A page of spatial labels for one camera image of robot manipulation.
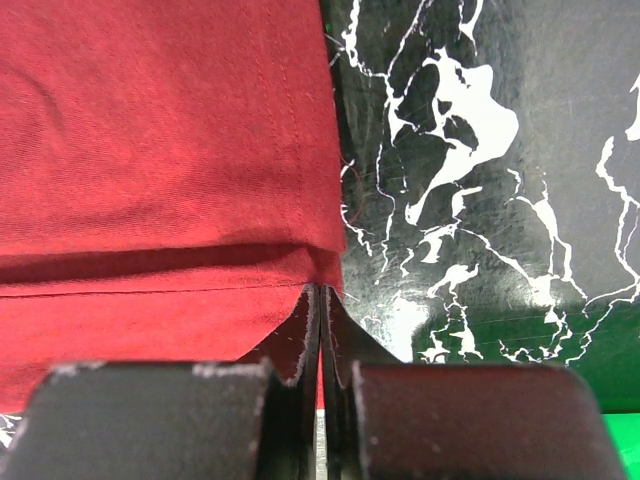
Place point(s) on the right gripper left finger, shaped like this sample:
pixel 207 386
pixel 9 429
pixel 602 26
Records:
pixel 253 418

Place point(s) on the green plastic tray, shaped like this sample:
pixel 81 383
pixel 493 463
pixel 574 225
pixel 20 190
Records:
pixel 625 432

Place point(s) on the dark red t-shirt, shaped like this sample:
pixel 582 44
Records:
pixel 170 179

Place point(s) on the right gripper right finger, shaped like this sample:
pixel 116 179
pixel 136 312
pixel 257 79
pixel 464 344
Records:
pixel 386 419

